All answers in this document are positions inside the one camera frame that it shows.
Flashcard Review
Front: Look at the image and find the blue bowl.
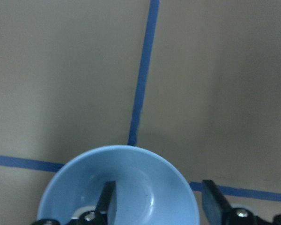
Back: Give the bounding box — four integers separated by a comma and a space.
37, 145, 200, 225

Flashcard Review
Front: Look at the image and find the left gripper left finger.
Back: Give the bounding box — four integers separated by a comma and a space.
96, 181, 117, 225

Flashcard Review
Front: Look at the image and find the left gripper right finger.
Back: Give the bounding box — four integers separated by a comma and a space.
201, 180, 232, 225

